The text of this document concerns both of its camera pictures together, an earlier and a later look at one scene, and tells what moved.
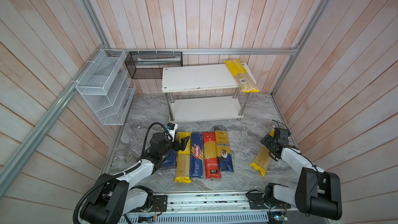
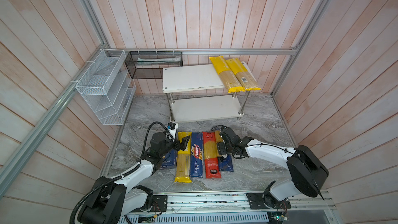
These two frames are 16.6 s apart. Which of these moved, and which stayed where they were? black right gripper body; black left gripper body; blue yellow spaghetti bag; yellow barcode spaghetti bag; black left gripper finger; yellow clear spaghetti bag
Moved: yellow clear spaghetti bag; black right gripper body
Stayed: black left gripper body; yellow barcode spaghetti bag; black left gripper finger; blue yellow spaghetti bag
